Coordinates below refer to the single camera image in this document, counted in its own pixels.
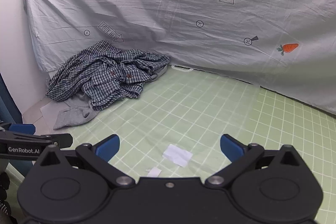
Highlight blue plaid shirt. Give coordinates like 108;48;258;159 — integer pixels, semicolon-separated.
45;40;171;111

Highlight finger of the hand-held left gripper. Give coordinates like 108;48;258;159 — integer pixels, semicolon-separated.
0;122;36;136
0;131;74;149

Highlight white strap loop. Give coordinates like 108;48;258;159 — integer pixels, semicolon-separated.
171;64;193;72

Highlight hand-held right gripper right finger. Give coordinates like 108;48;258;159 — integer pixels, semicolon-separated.
204;134;309;189

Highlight dark blue cloth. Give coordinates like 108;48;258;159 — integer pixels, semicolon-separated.
0;73;23;125

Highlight large white paper piece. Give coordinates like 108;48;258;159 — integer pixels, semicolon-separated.
162;144;193;167

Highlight grey jersey garment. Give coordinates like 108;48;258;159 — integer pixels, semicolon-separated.
46;63;169;130

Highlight small white paper piece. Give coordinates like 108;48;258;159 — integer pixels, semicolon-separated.
145;168;163;177

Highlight green grid mat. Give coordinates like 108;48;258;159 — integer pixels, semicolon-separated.
5;65;336;224

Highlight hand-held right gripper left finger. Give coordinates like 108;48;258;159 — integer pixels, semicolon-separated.
33;134;135;188

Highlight person's left hand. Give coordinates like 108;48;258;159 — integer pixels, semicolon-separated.
0;172;12;219

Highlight grey printed bedsheet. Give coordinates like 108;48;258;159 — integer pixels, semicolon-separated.
25;0;336;117

